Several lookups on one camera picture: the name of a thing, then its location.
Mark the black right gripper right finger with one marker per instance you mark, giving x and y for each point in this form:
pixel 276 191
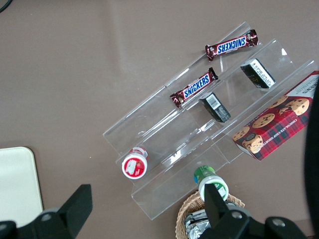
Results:
pixel 219 219

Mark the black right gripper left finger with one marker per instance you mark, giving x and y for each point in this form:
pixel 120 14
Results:
pixel 69 219

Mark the oval light wicker basket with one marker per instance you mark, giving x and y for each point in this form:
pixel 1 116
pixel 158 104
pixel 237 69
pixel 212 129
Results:
pixel 185 211

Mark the beige plastic tray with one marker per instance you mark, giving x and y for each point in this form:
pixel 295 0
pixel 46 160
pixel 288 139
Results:
pixel 17 184

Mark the foil wrapped package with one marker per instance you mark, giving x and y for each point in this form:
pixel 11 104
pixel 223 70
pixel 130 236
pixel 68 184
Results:
pixel 197 224

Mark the green yogurt cup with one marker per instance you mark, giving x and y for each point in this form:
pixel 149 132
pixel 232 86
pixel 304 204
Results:
pixel 203 174

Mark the red yogurt cup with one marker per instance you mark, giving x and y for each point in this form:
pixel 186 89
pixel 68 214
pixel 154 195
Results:
pixel 134 165

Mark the clear acrylic step riser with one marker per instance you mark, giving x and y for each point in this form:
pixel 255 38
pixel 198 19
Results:
pixel 239 104
pixel 169 139

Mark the red tartan cookie box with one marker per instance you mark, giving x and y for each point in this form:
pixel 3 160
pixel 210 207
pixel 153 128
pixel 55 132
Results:
pixel 274 127

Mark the small black box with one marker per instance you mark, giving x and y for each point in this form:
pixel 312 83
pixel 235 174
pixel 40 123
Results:
pixel 214 107
pixel 258 73

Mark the Snickers chocolate bar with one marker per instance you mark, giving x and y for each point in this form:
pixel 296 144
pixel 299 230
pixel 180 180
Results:
pixel 194 87
pixel 231 45

